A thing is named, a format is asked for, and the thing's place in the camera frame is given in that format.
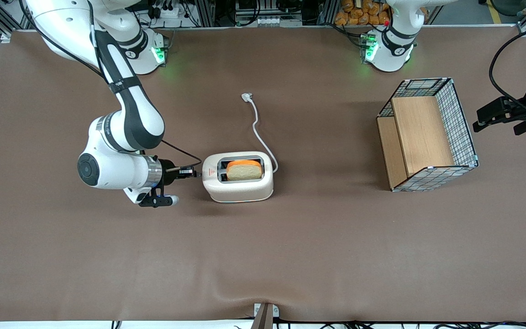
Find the wire mesh basket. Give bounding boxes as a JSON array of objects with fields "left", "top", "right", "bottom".
[{"left": 376, "top": 78, "right": 479, "bottom": 192}]

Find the black left wrist camera cable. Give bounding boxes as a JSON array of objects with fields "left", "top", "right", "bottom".
[{"left": 489, "top": 23, "right": 526, "bottom": 115}]

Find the wooden step shelf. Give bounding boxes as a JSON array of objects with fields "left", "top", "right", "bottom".
[{"left": 377, "top": 96, "right": 455, "bottom": 189}]

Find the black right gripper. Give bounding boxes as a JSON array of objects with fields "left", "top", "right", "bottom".
[{"left": 156, "top": 158, "right": 198, "bottom": 197}]

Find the bag of orange pastries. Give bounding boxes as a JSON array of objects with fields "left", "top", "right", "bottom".
[{"left": 335, "top": 0, "right": 391, "bottom": 26}]

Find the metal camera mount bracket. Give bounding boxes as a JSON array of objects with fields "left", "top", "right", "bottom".
[{"left": 250, "top": 302, "right": 280, "bottom": 329}]

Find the white two-slot toaster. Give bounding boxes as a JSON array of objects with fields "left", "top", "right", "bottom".
[{"left": 202, "top": 151, "right": 274, "bottom": 203}]

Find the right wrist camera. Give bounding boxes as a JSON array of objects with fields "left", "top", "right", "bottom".
[{"left": 137, "top": 194, "right": 180, "bottom": 208}]

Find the white toaster power cable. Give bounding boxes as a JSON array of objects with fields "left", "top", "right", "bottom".
[{"left": 242, "top": 93, "right": 279, "bottom": 173}]

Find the toast bread slice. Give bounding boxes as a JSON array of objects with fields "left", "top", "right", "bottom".
[{"left": 226, "top": 159, "right": 263, "bottom": 181}]

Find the white power strip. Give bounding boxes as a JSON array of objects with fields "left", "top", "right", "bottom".
[{"left": 147, "top": 0, "right": 186, "bottom": 19}]

